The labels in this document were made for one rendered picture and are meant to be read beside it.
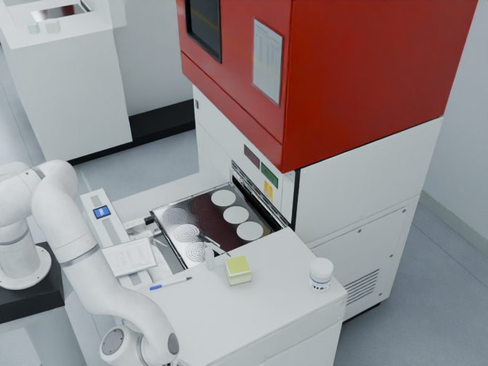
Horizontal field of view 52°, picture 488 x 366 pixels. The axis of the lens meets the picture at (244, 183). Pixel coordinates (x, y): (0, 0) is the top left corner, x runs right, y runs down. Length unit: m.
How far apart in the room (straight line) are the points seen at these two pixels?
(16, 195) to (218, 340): 0.70
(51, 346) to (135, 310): 1.06
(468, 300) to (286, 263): 1.56
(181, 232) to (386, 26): 1.02
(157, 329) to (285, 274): 0.66
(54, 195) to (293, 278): 0.87
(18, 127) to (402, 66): 3.38
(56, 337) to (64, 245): 1.04
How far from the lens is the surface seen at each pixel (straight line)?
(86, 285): 1.12
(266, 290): 1.63
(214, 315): 1.58
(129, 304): 1.12
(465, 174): 3.22
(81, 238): 1.11
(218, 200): 2.02
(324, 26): 1.45
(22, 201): 1.23
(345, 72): 1.57
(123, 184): 3.59
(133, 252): 1.77
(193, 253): 1.83
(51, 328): 2.07
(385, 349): 2.73
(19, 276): 1.85
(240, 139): 1.96
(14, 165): 1.64
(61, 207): 1.10
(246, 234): 1.88
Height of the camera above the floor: 2.26
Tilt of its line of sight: 40 degrees down
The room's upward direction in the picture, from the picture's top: straight up
